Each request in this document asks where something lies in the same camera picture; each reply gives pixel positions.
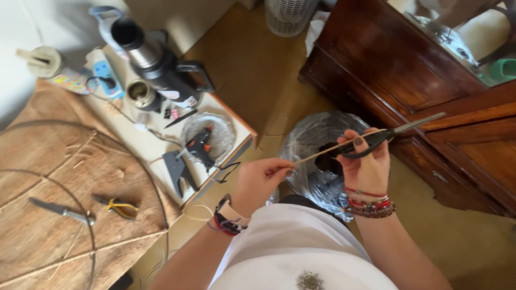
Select person's right hand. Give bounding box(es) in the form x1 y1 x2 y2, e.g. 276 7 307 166
336 128 391 195

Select bin with plastic bag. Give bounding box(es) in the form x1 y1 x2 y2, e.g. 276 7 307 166
268 111 372 223

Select yellow handled pliers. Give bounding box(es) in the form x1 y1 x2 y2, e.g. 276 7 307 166
91 194 140 220

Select black cable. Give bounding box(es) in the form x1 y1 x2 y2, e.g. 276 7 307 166
209 161 242 184

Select black handled scissors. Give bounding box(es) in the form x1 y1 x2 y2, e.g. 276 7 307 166
338 112 447 159

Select white crumpled cloth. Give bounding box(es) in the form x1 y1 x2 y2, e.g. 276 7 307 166
305 11 332 58

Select round metal cup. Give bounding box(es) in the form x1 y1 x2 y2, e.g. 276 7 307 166
126 78 163 112

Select silver sun shaped brooch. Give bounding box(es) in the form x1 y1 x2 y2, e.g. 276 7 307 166
297 270 325 290

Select black and orange glue gun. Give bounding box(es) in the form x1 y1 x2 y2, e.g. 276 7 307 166
176 126 217 171

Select metal wire hoop frame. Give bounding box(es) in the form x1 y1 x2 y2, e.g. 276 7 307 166
0 119 170 290

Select beige strap wristwatch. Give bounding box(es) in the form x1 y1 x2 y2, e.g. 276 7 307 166
214 193 252 234

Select white and blue power strip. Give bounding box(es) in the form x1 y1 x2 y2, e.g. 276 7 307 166
84 48 126 100

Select brown burlap cloth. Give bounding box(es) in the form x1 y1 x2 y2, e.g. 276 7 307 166
0 78 183 290

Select person's left hand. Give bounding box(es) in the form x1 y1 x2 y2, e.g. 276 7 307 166
232 158 297 218

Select thin wooden reed stick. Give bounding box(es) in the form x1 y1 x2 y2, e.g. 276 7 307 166
291 128 388 166

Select stack of beaded bracelets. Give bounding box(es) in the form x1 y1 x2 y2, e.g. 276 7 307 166
342 186 397 219

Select white shirt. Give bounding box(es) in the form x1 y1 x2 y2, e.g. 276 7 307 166
207 203 400 290

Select black steel thermos jug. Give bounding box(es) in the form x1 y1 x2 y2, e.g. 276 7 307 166
110 17 215 108

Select round foil plate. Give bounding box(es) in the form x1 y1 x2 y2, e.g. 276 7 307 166
180 112 237 166

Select white slatted plastic basket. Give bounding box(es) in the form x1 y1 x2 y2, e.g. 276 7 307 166
264 0 322 38

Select red cord bracelets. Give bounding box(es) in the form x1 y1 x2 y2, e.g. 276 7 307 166
207 213 242 237

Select dark wooden cabinet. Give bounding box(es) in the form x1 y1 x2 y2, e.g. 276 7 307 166
299 0 516 219

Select grey craft knife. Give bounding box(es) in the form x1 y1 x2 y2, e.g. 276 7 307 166
28 196 97 226

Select grey staple gun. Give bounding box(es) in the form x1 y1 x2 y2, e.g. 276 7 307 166
162 150 200 199

